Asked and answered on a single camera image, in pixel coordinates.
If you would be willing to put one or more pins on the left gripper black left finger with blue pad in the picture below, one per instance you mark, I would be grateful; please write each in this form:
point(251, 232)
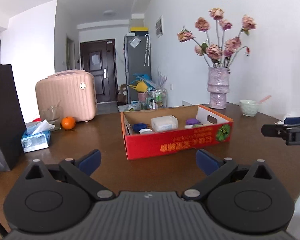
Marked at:
point(67, 180)

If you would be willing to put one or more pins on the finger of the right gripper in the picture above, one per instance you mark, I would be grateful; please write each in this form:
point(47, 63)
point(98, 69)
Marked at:
point(292, 121)
point(275, 130)

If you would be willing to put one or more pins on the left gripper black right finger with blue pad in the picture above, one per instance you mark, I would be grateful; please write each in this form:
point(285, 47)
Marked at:
point(218, 172)

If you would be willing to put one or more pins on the blue ribbed lid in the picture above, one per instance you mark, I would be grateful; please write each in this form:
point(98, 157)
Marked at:
point(137, 127)

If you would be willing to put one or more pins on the white screw cap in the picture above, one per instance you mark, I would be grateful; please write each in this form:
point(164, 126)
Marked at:
point(145, 131)

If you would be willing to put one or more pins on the crumpled white tissue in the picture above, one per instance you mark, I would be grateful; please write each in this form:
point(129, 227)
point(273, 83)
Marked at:
point(280, 122)

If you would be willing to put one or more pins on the pink spoon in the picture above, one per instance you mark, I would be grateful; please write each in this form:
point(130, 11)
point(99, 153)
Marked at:
point(263, 100)

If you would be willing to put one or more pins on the pale green bowl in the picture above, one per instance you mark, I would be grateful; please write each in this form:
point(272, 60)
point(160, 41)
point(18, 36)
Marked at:
point(249, 107)

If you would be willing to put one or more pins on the purple lid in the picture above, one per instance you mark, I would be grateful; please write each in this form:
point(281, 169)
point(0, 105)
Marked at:
point(193, 122)

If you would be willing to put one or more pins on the orange fruit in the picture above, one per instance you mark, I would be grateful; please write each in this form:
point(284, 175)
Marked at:
point(68, 123)

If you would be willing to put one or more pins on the blue tissue pack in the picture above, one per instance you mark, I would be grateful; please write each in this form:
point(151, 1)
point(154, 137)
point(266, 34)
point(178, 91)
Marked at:
point(37, 137)

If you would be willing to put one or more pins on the white rectangular container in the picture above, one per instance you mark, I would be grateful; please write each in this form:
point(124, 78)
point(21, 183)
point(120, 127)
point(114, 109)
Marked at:
point(164, 123)

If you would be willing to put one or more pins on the clear glass cup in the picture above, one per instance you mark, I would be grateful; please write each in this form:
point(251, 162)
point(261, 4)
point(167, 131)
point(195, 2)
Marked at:
point(53, 115)

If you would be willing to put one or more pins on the red cardboard box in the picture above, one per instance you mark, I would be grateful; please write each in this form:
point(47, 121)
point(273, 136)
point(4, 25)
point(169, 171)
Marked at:
point(216, 128)

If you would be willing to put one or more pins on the pink ceramic vase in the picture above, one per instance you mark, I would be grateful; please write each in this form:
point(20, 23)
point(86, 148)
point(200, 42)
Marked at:
point(218, 87)

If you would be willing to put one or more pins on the pink ribbed suitcase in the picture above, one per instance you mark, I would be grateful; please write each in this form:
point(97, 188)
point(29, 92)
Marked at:
point(72, 90)

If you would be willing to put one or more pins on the black speaker box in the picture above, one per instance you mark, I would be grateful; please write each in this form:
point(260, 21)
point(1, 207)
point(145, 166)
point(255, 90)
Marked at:
point(12, 125)

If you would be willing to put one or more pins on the dried pink roses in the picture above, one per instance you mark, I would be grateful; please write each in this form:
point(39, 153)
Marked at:
point(222, 53)

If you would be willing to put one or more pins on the yellow blue toy pile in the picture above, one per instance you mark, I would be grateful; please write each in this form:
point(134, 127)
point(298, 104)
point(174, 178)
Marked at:
point(143, 85)

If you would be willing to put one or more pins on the dark brown door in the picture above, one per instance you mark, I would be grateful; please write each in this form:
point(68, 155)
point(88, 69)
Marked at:
point(98, 58)

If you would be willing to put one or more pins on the grey refrigerator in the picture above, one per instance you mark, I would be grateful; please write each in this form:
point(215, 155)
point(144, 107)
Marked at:
point(137, 61)

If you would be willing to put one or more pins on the wire rack with bottles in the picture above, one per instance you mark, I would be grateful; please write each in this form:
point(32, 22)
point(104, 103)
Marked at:
point(156, 92)

